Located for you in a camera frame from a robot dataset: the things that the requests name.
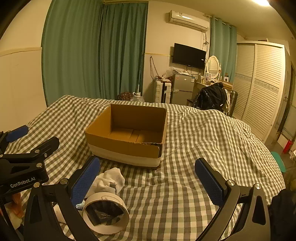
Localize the hanging cables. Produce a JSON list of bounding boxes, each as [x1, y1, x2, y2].
[[149, 56, 160, 79]]

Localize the white louvred wardrobe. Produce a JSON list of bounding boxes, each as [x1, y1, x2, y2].
[[231, 41, 292, 143]]

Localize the white sock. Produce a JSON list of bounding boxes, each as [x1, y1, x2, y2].
[[89, 167, 125, 197]]

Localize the white pole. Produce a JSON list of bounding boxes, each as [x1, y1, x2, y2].
[[134, 66, 143, 96]]

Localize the small black packet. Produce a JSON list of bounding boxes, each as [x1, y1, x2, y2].
[[87, 202, 123, 226]]

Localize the clear plastic bag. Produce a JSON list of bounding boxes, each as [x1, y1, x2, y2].
[[163, 67, 177, 78]]

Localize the white drawer unit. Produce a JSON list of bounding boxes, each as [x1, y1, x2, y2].
[[154, 80, 173, 103]]

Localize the dark cloth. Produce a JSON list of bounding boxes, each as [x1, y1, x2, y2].
[[269, 189, 296, 241]]

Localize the grey checked blanket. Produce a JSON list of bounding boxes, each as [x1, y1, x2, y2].
[[5, 95, 286, 241]]

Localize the black wall television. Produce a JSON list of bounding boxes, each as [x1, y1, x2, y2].
[[172, 43, 207, 69]]

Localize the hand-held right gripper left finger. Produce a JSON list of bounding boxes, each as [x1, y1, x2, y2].
[[23, 156, 102, 241]]

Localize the teal stool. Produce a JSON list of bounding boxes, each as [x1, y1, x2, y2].
[[270, 151, 287, 173]]

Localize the green curtain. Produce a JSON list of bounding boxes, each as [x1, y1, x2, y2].
[[41, 0, 103, 107], [209, 17, 238, 86], [99, 2, 148, 100]]

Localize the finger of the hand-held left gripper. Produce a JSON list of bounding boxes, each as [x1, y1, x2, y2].
[[0, 136, 60, 168], [0, 125, 29, 151]]

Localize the dark chair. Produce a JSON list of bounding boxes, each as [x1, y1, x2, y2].
[[222, 89, 238, 116]]

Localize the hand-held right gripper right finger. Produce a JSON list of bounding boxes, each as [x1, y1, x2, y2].
[[194, 158, 271, 241]]

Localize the white dressing table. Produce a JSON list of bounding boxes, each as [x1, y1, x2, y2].
[[193, 77, 233, 98]]

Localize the brown cardboard box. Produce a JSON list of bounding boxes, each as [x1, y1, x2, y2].
[[84, 103, 168, 168]]

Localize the red fire extinguisher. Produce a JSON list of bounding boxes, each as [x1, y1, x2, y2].
[[283, 138, 293, 154]]

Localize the white tape roll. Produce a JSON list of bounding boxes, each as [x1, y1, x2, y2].
[[82, 192, 130, 235]]

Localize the small silver fridge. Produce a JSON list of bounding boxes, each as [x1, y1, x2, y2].
[[171, 73, 195, 105]]

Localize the brown patterned bag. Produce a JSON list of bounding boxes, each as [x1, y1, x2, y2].
[[117, 91, 134, 101]]

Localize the white oval mirror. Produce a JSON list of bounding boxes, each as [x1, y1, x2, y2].
[[205, 56, 222, 80]]

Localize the white air conditioner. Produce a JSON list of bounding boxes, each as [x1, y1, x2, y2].
[[166, 10, 210, 32]]

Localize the person's left hand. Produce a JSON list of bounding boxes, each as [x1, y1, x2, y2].
[[9, 193, 25, 219]]

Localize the black bag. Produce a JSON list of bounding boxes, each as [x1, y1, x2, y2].
[[192, 83, 228, 110]]

